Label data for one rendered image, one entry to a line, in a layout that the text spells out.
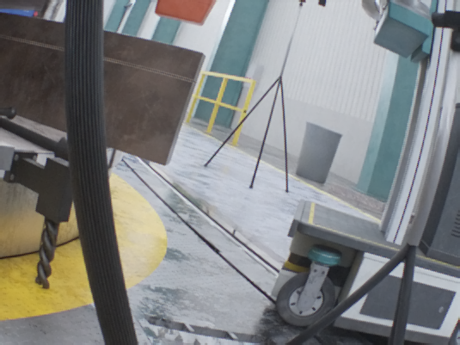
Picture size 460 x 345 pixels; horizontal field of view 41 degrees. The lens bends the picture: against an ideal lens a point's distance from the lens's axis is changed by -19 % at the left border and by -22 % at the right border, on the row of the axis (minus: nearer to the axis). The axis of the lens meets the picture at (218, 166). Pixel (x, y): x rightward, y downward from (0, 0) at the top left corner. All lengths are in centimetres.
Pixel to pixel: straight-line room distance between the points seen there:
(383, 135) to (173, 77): 861
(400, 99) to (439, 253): 918
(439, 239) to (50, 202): 115
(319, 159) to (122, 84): 726
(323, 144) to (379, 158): 181
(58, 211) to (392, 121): 976
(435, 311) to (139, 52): 134
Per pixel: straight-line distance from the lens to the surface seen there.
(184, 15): 236
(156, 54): 234
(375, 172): 1102
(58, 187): 154
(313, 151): 948
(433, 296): 201
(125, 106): 235
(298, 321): 207
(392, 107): 1107
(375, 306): 198
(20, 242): 183
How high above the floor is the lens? 54
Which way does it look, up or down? 4 degrees down
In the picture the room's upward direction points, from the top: 18 degrees clockwise
